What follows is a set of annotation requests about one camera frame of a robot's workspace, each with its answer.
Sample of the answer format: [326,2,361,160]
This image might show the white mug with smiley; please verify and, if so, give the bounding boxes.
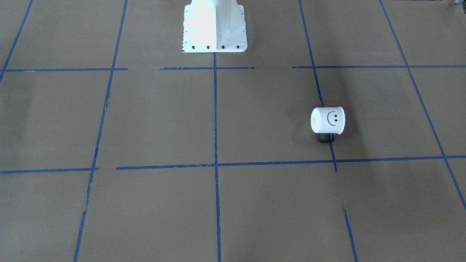
[310,106,346,144]

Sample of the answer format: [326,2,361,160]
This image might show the white camera mast pillar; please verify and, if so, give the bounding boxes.
[182,0,248,53]

